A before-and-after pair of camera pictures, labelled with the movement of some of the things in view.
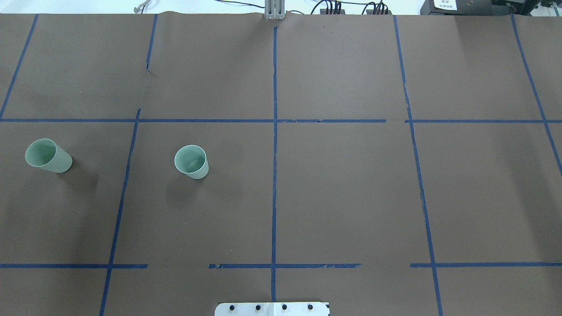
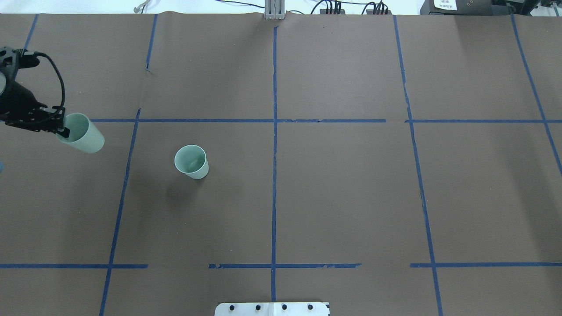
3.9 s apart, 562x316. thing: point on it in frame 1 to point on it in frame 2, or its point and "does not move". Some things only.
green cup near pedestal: (191, 160) does not move
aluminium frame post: (275, 9) does not move
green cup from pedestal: (46, 153) to (84, 135)
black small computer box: (462, 7) does not move
